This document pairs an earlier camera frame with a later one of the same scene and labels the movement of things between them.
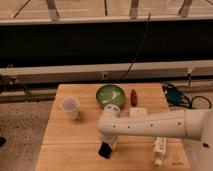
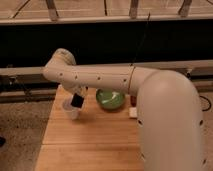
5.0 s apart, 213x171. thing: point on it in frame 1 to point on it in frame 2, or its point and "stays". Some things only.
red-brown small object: [133, 98] stays
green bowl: [110, 94] stays
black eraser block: [105, 150] to [77, 101]
